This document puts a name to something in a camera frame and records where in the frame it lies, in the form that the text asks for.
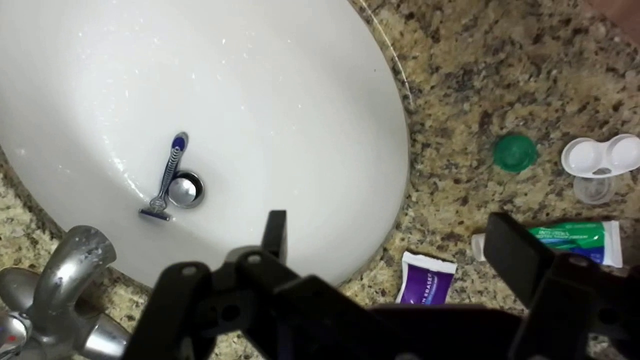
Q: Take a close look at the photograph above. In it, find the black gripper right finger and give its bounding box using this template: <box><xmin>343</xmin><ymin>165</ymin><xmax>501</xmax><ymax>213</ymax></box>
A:
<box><xmin>484</xmin><ymin>211</ymin><xmax>640</xmax><ymax>360</ymax></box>

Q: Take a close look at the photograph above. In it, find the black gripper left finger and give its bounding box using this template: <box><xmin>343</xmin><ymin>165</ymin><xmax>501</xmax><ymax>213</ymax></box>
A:
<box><xmin>122</xmin><ymin>208</ymin><xmax>377</xmax><ymax>360</ymax></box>

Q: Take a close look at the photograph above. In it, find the green toothpaste tube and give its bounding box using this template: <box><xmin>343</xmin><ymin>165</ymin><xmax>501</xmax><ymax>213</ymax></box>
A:
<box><xmin>473</xmin><ymin>220</ymin><xmax>624</xmax><ymax>269</ymax></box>

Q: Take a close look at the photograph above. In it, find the blue razor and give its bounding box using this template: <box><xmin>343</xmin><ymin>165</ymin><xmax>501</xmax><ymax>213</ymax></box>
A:
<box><xmin>141</xmin><ymin>132</ymin><xmax>190</xmax><ymax>220</ymax></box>

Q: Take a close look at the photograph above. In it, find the white contact lens case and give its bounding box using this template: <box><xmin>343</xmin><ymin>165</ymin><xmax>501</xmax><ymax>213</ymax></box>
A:
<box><xmin>560</xmin><ymin>134</ymin><xmax>640</xmax><ymax>204</ymax></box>

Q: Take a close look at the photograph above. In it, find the green contact lens cap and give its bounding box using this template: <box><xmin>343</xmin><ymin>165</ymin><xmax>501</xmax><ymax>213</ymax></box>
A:
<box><xmin>493</xmin><ymin>132</ymin><xmax>540</xmax><ymax>174</ymax></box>

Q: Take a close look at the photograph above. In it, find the white oval sink basin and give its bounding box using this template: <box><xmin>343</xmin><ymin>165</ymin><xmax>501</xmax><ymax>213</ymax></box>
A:
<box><xmin>0</xmin><ymin>0</ymin><xmax>408</xmax><ymax>283</ymax></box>

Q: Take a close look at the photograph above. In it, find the chrome sink faucet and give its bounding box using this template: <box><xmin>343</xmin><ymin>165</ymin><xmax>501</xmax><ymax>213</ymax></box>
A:
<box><xmin>0</xmin><ymin>226</ymin><xmax>129</xmax><ymax>360</ymax></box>

